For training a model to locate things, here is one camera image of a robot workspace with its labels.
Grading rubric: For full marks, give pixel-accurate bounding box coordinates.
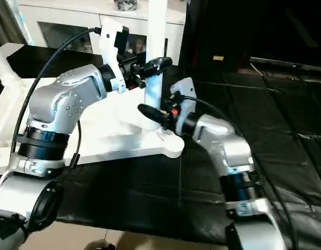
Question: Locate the white plastic table leg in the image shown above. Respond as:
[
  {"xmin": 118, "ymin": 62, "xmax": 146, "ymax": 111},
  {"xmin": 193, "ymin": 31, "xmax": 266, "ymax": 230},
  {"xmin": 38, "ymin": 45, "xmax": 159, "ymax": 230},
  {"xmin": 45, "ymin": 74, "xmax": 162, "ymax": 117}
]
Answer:
[
  {"xmin": 0, "ymin": 37, "xmax": 21, "ymax": 90},
  {"xmin": 143, "ymin": 0, "xmax": 169, "ymax": 137}
]

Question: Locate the white plastic table top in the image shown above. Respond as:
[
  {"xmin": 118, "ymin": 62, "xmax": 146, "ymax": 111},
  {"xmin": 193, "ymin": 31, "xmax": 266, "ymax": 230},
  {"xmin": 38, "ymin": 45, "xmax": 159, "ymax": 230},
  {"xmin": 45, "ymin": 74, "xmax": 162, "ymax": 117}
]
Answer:
[{"xmin": 0, "ymin": 76, "xmax": 185, "ymax": 176}]

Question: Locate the crumpled silver object on cabinet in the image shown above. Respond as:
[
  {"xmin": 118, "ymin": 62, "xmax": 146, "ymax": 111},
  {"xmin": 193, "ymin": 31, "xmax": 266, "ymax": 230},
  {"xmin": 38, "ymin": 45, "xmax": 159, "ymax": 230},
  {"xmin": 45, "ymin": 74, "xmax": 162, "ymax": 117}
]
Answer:
[{"xmin": 115, "ymin": 0, "xmax": 139, "ymax": 12}]

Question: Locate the white glass-door cabinet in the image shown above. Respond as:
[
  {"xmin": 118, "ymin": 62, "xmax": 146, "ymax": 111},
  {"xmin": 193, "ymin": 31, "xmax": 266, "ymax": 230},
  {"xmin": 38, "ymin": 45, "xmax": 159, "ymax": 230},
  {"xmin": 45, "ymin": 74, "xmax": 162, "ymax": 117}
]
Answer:
[{"xmin": 17, "ymin": 0, "xmax": 186, "ymax": 54}]

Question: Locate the black work mat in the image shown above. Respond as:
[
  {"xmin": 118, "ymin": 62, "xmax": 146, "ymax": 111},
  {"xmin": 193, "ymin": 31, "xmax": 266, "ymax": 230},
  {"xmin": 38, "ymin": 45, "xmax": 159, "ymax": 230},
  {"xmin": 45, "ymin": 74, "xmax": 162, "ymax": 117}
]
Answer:
[{"xmin": 0, "ymin": 44, "xmax": 321, "ymax": 250}]

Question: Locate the black metal bar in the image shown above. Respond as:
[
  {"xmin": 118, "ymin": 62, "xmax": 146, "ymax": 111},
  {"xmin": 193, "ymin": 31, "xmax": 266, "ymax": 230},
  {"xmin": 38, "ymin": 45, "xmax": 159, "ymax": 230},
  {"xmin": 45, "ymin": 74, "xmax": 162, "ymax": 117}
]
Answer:
[{"xmin": 250, "ymin": 57, "xmax": 321, "ymax": 73}]

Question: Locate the dark grey curtain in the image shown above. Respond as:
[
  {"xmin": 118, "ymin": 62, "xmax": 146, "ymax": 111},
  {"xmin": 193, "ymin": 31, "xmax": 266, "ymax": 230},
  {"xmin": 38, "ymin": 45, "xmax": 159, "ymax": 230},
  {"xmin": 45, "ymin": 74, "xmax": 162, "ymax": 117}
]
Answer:
[{"xmin": 0, "ymin": 0, "xmax": 27, "ymax": 46}]

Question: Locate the dark left robot foot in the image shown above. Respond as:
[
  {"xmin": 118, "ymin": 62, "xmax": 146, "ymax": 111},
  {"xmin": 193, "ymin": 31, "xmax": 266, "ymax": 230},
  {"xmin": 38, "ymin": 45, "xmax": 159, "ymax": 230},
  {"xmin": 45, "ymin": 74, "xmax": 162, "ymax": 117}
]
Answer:
[{"xmin": 85, "ymin": 240, "xmax": 113, "ymax": 250}]

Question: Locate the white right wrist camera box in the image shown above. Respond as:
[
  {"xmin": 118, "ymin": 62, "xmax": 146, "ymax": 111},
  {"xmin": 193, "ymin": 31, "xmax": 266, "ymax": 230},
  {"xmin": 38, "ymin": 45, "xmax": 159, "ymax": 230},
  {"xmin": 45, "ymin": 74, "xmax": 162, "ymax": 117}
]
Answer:
[{"xmin": 170, "ymin": 78, "xmax": 195, "ymax": 134}]

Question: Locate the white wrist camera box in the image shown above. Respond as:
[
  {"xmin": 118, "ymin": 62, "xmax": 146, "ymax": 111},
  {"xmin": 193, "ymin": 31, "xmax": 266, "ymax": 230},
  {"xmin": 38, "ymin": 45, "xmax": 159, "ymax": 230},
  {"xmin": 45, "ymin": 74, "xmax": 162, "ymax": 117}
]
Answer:
[
  {"xmin": 99, "ymin": 17, "xmax": 131, "ymax": 95},
  {"xmin": 170, "ymin": 78, "xmax": 195, "ymax": 134}
]

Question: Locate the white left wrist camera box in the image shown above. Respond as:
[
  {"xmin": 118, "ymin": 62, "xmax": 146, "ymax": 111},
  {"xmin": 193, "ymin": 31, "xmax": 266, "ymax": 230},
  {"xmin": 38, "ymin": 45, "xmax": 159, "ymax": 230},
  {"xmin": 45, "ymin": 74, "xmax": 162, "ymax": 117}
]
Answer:
[{"xmin": 99, "ymin": 17, "xmax": 131, "ymax": 95}]

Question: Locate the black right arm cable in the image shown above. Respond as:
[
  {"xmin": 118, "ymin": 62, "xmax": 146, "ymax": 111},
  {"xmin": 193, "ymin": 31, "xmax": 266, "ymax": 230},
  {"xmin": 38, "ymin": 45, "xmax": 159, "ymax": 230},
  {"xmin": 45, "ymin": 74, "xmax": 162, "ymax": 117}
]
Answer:
[{"xmin": 175, "ymin": 93, "xmax": 303, "ymax": 250}]

